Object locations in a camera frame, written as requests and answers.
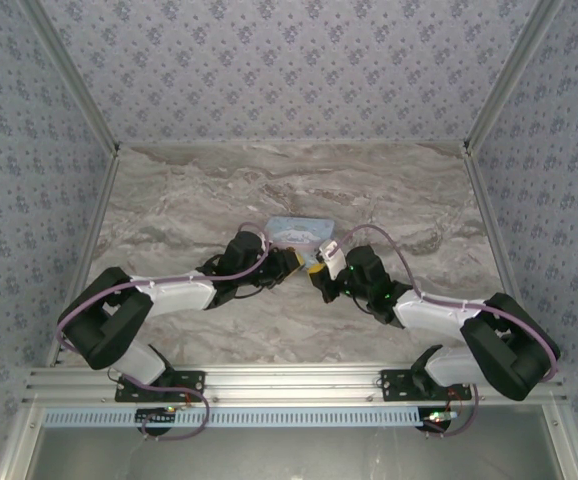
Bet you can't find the blue cartoon tin box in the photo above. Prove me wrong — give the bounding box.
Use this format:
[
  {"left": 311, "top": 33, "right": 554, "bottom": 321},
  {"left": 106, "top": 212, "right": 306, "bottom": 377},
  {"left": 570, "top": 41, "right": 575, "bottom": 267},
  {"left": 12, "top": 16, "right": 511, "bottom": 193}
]
[{"left": 263, "top": 215, "right": 336, "bottom": 267}]

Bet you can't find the grey metal lower panel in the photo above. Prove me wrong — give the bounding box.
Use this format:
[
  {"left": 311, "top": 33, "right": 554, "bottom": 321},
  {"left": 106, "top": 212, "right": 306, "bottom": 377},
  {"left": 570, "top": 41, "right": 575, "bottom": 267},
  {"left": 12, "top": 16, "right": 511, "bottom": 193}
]
[{"left": 0, "top": 404, "right": 578, "bottom": 480}]

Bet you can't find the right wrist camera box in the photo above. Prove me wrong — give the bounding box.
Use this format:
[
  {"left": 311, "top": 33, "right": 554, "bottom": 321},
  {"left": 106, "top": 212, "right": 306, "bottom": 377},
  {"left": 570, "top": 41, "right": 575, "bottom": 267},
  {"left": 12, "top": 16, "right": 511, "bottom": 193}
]
[{"left": 318, "top": 239, "right": 347, "bottom": 281}]

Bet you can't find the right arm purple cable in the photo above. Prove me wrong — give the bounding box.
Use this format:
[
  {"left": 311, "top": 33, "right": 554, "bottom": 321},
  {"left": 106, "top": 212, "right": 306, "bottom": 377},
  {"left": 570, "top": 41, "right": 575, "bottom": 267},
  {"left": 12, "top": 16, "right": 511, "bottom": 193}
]
[{"left": 326, "top": 223, "right": 562, "bottom": 439}]

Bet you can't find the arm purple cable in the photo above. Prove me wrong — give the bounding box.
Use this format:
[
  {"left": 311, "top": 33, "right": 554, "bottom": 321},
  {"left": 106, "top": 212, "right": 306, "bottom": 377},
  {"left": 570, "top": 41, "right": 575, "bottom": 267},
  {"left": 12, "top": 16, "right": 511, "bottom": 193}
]
[
  {"left": 326, "top": 223, "right": 562, "bottom": 439},
  {"left": 56, "top": 222, "right": 276, "bottom": 441}
]

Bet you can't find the aluminium mounting rail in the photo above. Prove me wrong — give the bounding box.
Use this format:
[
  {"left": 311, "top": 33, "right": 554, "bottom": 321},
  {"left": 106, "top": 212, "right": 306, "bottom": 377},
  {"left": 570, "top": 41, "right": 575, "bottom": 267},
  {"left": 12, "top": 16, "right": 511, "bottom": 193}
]
[{"left": 22, "top": 363, "right": 568, "bottom": 404}]

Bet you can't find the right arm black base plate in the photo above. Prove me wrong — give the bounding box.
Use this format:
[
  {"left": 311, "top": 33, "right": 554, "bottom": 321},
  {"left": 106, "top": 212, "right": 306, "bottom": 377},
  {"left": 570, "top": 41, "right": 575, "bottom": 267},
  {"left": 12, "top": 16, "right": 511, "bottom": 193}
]
[{"left": 379, "top": 369, "right": 473, "bottom": 403}]

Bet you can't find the white slotted cable duct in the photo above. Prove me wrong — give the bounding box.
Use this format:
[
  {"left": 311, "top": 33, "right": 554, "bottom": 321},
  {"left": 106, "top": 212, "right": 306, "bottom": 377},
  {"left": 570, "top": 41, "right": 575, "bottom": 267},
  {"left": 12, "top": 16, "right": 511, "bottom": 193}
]
[{"left": 42, "top": 406, "right": 433, "bottom": 429}]

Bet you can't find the aluminium table side rail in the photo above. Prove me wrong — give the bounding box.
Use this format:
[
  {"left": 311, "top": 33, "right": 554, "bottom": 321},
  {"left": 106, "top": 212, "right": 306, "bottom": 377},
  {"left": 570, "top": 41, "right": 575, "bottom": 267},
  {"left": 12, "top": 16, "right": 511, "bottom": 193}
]
[
  {"left": 46, "top": 149, "right": 121, "bottom": 369},
  {"left": 461, "top": 149, "right": 541, "bottom": 364}
]

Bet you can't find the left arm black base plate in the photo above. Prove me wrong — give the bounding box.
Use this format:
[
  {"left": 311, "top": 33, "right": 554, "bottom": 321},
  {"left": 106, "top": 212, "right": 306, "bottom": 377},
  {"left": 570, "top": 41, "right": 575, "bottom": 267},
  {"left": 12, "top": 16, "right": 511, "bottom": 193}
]
[{"left": 114, "top": 370, "right": 206, "bottom": 403}]

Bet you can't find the right arm red wire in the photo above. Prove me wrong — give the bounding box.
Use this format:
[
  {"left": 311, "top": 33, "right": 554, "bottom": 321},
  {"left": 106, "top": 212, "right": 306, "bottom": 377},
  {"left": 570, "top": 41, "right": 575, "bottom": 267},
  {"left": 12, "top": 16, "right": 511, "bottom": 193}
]
[{"left": 445, "top": 386, "right": 466, "bottom": 415}]

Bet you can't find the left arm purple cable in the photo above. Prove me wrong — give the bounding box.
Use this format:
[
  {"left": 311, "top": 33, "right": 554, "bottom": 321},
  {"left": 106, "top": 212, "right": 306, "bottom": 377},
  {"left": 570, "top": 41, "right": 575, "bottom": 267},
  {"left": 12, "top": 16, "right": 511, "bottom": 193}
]
[{"left": 56, "top": 222, "right": 276, "bottom": 441}]

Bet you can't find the aluminium frame post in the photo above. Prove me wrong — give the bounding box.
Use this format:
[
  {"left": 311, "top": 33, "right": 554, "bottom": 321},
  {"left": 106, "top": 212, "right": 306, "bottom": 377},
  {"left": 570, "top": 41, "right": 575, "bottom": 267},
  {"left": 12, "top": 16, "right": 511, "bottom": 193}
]
[
  {"left": 462, "top": 0, "right": 566, "bottom": 156},
  {"left": 21, "top": 0, "right": 122, "bottom": 154}
]

